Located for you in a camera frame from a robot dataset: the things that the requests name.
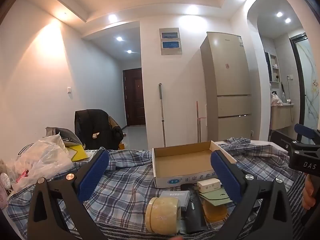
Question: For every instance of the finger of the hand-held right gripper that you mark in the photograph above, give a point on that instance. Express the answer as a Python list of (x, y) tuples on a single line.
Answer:
[(306, 132), (281, 141)]

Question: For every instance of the beige refrigerator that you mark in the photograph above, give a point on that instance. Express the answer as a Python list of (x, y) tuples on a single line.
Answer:
[(230, 80)]

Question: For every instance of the wall niche shelf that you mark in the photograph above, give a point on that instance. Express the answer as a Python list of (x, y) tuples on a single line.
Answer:
[(275, 67)]

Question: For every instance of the pink broom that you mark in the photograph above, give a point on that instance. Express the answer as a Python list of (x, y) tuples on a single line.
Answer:
[(198, 120)]

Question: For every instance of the beige vanity cabinet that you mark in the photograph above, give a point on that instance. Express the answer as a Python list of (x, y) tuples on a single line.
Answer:
[(281, 117)]

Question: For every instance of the wall electrical panel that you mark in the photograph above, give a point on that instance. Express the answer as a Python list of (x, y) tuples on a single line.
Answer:
[(170, 41)]

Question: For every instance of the black remote control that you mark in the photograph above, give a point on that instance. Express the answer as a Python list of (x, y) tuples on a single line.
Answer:
[(193, 212)]

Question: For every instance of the grey bag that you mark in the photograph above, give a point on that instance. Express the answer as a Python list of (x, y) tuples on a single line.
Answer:
[(65, 133)]

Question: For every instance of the brown door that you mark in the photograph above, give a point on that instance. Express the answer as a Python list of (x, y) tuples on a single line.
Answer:
[(135, 97)]

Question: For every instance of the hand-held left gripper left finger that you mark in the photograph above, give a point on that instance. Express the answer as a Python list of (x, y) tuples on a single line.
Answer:
[(93, 175)]

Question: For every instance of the pink towel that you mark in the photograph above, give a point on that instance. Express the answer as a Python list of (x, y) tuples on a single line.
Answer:
[(276, 100)]

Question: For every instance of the yellow paper bag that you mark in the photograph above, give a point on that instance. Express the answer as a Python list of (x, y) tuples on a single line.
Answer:
[(78, 153)]

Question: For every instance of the floral glass door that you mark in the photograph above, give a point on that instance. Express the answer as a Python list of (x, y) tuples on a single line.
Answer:
[(310, 85)]

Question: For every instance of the clear plastic bag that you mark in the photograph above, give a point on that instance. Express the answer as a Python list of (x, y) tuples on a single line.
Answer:
[(42, 157)]

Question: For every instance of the cardboard box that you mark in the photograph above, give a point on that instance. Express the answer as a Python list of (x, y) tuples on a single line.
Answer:
[(182, 160)]

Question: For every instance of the cream round jar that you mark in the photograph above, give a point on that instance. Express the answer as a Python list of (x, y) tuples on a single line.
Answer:
[(162, 215)]

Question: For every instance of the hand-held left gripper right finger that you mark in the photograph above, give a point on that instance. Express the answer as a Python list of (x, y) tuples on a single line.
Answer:
[(225, 177)]

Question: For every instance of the small grey box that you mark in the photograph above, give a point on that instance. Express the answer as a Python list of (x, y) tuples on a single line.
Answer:
[(175, 197)]

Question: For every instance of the blue plaid shirt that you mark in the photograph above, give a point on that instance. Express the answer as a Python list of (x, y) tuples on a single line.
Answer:
[(130, 180)]

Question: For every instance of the amber translucent case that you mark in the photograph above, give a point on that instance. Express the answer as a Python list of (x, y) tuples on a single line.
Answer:
[(215, 212)]

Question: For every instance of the green snap pouch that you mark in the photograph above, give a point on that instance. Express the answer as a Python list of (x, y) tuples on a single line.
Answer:
[(215, 196)]

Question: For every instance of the white charger plug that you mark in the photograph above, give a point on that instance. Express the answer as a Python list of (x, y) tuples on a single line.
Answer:
[(208, 185)]

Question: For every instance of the orange bag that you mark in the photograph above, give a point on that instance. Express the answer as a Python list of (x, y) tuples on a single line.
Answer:
[(121, 145)]

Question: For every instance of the chair with black jacket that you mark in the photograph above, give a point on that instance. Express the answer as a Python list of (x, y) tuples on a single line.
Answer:
[(92, 127)]

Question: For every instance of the person's right hand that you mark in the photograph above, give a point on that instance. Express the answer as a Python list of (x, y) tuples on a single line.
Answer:
[(308, 195)]

